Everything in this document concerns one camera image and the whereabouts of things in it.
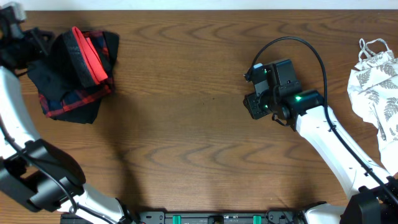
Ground black cable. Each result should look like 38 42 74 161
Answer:
0 118 116 224
244 36 398 206

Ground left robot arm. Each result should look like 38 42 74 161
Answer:
1 2 139 223

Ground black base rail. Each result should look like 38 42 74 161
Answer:
60 210 312 224

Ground black leggings with red waistband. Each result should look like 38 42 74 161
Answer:
27 26 109 102

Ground white fern print garment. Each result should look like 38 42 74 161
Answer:
347 39 397 175

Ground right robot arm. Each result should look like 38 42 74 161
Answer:
243 59 397 223

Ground right black cable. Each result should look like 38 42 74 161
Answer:
244 36 398 206

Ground left black cable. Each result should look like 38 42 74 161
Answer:
0 118 116 224

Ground red navy plaid garment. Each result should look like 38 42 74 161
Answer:
28 27 119 124

